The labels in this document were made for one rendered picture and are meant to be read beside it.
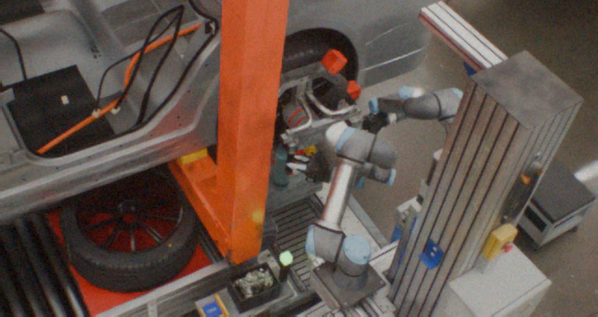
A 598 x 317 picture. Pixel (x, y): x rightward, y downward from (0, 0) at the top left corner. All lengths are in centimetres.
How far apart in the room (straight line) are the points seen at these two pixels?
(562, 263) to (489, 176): 224
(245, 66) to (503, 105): 86
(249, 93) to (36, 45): 158
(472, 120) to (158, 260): 177
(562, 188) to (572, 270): 48
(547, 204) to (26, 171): 269
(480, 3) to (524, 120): 388
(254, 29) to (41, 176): 132
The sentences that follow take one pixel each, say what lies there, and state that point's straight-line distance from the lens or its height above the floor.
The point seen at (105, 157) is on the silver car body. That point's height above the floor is 91.
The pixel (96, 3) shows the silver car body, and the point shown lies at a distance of 413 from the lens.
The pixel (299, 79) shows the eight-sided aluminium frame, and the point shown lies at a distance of 356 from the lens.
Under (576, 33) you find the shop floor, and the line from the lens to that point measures 620.
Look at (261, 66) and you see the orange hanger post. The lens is 267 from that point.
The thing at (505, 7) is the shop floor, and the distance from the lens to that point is 619.
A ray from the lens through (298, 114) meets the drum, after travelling 369.
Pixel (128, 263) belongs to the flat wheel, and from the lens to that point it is 366.
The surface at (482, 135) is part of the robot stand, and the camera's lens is 244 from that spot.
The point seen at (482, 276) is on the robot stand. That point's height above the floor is 123.
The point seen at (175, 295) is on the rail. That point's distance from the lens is 375.
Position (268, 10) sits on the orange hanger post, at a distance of 252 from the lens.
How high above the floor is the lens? 359
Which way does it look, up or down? 49 degrees down
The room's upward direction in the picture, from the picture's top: 9 degrees clockwise
